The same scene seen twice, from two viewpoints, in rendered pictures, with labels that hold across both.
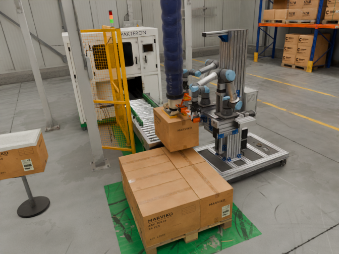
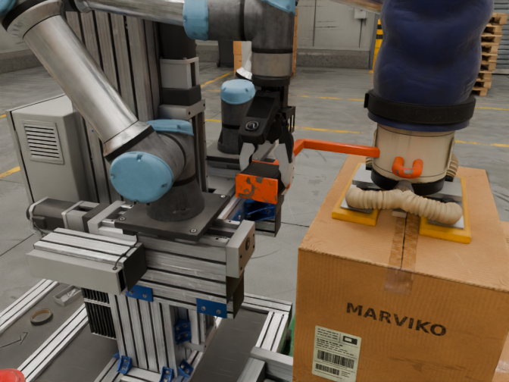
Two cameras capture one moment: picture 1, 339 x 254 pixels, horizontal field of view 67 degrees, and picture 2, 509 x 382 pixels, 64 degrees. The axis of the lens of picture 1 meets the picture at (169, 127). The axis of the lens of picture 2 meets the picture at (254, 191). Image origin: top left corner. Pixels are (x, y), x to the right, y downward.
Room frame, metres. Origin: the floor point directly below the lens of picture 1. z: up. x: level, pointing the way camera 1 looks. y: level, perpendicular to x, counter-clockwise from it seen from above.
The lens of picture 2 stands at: (4.07, 0.24, 1.53)
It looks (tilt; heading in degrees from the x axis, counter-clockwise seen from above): 25 degrees down; 222
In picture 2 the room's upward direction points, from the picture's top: straight up
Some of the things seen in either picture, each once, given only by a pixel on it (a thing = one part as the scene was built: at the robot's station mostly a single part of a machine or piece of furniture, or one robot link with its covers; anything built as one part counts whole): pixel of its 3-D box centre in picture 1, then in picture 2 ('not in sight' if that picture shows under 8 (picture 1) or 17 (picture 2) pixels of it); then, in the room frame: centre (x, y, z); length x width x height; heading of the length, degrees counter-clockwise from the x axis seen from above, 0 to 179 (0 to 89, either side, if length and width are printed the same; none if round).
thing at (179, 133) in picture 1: (175, 126); (397, 267); (3.13, -0.08, 0.87); 0.60 x 0.40 x 0.40; 20
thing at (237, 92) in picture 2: (227, 102); (238, 101); (3.04, -0.75, 1.20); 0.13 x 0.12 x 0.14; 34
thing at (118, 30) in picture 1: (106, 98); not in sight; (4.00, 1.00, 1.05); 0.87 x 0.10 x 2.10; 72
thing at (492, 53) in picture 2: not in sight; (458, 51); (-4.21, -2.16, 0.65); 1.29 x 1.10 x 1.31; 24
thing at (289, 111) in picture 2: (185, 84); (271, 108); (3.46, -0.25, 1.34); 0.09 x 0.08 x 0.12; 19
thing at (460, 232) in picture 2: (168, 111); (445, 196); (3.10, 0.00, 1.10); 0.34 x 0.10 x 0.05; 19
